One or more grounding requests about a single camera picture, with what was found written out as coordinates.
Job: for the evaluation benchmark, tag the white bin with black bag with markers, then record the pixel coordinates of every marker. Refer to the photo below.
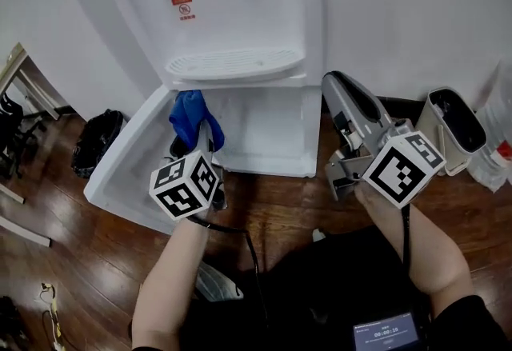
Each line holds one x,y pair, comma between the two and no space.
96,141

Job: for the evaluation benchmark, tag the clear water bottle red label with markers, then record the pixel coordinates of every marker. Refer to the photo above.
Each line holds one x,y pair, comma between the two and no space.
492,165

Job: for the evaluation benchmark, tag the person's left forearm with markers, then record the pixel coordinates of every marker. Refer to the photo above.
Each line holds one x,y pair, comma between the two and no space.
168,289

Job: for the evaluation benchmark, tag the person's black clothing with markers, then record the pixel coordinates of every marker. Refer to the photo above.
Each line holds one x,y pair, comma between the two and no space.
340,281

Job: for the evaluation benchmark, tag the white metal desk frame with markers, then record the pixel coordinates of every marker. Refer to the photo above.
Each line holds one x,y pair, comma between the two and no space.
24,231

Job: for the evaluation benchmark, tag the beige small bin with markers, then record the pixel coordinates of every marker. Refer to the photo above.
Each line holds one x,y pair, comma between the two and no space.
428,117

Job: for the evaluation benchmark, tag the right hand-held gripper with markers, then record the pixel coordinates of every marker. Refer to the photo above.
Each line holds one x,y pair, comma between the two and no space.
400,173

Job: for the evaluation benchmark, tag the white desk with wooden top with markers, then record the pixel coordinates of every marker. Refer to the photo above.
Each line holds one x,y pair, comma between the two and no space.
14,61

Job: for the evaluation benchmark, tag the black device with screen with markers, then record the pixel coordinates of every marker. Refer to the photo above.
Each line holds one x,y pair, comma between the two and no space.
386,333

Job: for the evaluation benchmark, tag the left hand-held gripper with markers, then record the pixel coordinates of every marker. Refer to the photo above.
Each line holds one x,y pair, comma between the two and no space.
180,185

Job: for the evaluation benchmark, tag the grey shoe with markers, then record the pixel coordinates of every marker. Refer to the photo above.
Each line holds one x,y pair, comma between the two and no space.
318,235
218,285

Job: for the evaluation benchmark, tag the white water dispenser cabinet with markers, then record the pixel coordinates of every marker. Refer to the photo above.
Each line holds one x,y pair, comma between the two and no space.
240,21

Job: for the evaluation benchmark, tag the black office chair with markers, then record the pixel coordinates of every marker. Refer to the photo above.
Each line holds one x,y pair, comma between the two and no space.
12,121

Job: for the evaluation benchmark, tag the person's right forearm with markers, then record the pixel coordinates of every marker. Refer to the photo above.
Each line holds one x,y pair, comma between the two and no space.
432,253

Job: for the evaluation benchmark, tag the blue cloth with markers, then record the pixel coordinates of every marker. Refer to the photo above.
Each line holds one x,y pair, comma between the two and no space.
192,109

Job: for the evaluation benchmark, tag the white panel piece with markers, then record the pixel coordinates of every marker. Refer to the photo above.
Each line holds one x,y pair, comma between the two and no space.
120,173

